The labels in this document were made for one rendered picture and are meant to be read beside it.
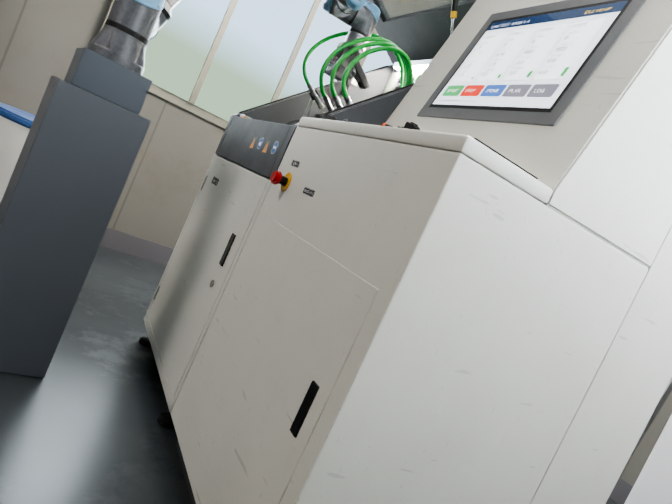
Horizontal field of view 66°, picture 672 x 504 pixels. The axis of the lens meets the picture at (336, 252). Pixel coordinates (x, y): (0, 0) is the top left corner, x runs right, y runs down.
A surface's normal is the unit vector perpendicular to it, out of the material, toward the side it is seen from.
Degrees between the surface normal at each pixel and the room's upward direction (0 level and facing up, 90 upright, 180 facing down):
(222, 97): 90
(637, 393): 90
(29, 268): 90
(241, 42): 90
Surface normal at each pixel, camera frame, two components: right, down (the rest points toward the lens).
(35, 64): 0.52, 0.30
